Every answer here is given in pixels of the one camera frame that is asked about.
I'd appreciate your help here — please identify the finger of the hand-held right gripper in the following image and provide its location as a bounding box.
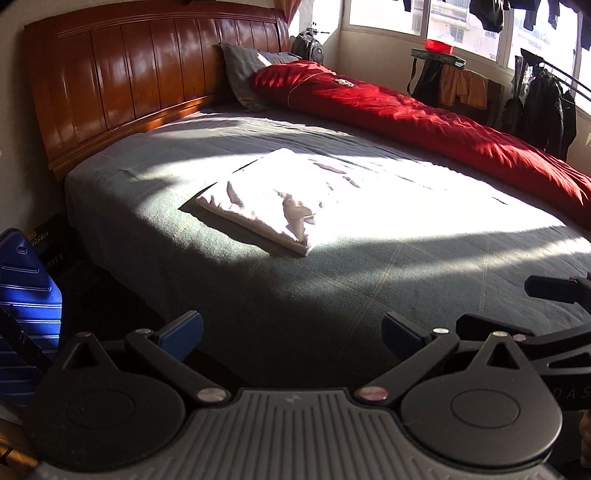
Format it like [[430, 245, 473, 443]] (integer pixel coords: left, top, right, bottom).
[[456, 313, 591, 365], [525, 272, 591, 306]]

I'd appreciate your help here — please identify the blue ribbed suitcase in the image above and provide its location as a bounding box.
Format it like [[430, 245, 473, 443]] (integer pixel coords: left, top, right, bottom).
[[0, 228, 64, 411]]

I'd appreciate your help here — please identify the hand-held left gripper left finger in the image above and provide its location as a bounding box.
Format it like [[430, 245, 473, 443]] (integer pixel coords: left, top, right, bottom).
[[46, 310, 230, 409]]

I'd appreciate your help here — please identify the plain black jacket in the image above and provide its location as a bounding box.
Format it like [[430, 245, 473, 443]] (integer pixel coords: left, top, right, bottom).
[[560, 90, 579, 161]]

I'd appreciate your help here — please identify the black printed box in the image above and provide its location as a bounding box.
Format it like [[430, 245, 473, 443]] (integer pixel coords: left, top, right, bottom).
[[28, 211, 86, 282]]

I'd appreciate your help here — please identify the grey backpack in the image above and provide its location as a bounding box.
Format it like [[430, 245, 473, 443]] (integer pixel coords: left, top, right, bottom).
[[291, 23, 331, 63]]

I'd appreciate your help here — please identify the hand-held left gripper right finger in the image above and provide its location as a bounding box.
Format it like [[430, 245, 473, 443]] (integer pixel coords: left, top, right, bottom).
[[353, 311, 546, 409]]

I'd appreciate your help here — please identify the black hanging bag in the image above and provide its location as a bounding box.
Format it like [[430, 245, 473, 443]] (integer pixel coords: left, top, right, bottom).
[[407, 58, 443, 108]]

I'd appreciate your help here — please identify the green plaid blanket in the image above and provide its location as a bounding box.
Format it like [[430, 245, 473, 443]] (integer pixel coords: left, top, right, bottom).
[[65, 104, 591, 388]]

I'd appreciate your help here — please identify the wooden bed headboard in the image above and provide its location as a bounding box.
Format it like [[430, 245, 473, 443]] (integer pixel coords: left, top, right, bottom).
[[24, 0, 291, 182]]

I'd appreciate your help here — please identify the green flat board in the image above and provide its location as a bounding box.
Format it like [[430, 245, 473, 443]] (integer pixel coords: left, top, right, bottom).
[[411, 47, 467, 68]]

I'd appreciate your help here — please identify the metal clothes rack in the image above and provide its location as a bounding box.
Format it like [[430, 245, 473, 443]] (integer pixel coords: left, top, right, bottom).
[[512, 44, 591, 102]]

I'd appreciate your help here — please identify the dark olive jacket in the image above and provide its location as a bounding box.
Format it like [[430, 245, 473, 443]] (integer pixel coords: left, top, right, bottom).
[[501, 96, 526, 137]]

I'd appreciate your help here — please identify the grey pillow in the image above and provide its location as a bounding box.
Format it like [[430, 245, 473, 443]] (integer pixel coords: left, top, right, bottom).
[[219, 41, 302, 113]]

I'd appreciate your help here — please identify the brown wooden cabinet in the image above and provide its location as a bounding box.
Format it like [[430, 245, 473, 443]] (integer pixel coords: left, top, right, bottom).
[[462, 69, 506, 129]]

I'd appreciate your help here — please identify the black jacket with badge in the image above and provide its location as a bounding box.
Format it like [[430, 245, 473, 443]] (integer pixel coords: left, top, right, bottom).
[[523, 69, 566, 158]]

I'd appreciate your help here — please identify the row of dark hanging laundry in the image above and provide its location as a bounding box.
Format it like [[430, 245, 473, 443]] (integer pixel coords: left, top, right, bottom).
[[402, 0, 591, 34]]

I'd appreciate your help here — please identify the white T-shirt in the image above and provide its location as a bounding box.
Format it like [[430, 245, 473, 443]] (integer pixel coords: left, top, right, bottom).
[[195, 148, 365, 257]]

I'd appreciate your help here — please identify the red duvet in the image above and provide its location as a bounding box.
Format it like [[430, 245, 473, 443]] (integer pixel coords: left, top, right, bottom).
[[250, 60, 591, 232]]

